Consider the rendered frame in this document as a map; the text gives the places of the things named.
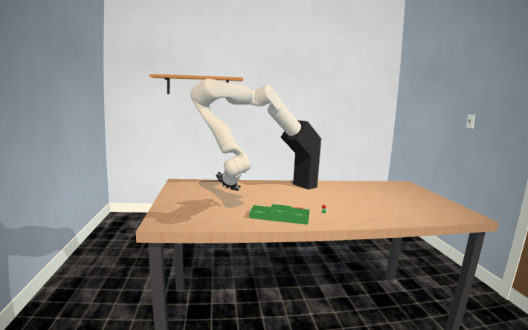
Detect green bins with labels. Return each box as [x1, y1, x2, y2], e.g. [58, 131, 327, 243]
[250, 204, 309, 224]

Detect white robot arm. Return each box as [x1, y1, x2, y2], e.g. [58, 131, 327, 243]
[190, 79, 301, 185]

